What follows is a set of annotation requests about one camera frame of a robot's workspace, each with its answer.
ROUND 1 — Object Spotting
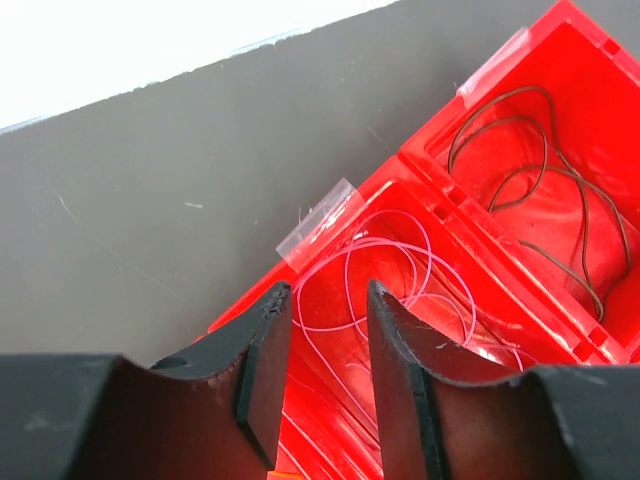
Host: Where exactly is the red four-compartment bin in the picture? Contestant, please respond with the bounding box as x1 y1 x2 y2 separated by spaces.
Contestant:
232 1 639 479

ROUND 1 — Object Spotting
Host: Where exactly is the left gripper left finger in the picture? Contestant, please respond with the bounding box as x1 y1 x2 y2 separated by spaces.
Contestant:
114 281 292 479

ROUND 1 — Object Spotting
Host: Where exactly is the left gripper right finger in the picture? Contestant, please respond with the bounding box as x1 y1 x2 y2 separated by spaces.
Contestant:
367 281 560 479

